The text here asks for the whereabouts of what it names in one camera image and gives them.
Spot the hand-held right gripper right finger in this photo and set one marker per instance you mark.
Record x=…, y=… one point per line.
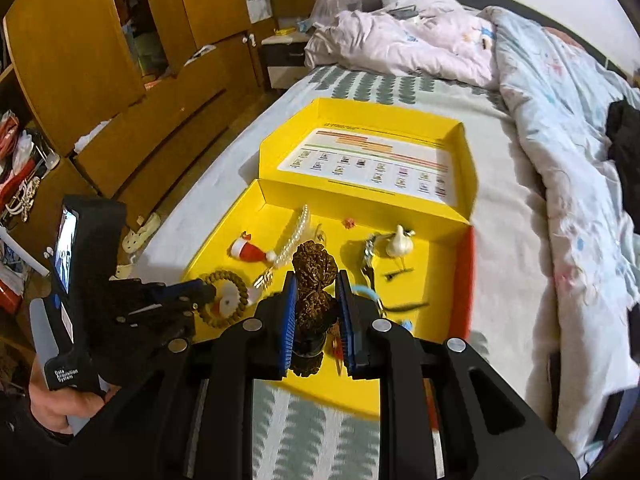
x=346, y=325

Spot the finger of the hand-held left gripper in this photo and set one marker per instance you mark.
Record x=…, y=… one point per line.
x=165, y=316
x=192, y=292

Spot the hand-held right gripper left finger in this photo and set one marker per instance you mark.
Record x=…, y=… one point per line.
x=290, y=325

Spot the yellow cardboard box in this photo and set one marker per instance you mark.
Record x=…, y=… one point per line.
x=430, y=280

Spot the person's left forearm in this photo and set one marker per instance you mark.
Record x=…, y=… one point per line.
x=20, y=445

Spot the person's left hand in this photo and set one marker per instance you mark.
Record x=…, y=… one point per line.
x=65, y=405

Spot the white slipper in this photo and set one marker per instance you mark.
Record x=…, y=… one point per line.
x=140, y=232

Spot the santa hat hair clip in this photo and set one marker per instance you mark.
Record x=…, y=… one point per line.
x=247, y=250

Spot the black hair pin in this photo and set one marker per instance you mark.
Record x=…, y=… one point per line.
x=400, y=275

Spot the pearl hair clip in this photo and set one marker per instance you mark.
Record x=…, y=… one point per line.
x=295, y=235

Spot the white garlic-shaped ornament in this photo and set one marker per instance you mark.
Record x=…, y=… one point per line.
x=400, y=244

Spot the small red charm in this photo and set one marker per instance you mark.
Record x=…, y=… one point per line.
x=350, y=223

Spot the pile of red white bags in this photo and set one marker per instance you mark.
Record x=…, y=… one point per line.
x=20, y=160

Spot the tree print bed sheet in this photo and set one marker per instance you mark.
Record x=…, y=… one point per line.
x=505, y=240

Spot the wooden wardrobe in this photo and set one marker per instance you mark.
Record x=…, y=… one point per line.
x=75, y=60

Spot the dark nightstand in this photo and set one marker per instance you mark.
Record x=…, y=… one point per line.
x=285, y=60

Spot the light blue quilt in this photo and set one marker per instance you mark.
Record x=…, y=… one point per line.
x=560, y=160

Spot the pink quilt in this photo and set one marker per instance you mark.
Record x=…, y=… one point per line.
x=400, y=40

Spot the white printed carton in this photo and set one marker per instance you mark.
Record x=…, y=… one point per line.
x=259, y=6

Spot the black garment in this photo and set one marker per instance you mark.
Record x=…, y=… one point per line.
x=625, y=145

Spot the dark grey headboard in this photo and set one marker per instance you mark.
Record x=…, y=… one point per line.
x=550, y=15

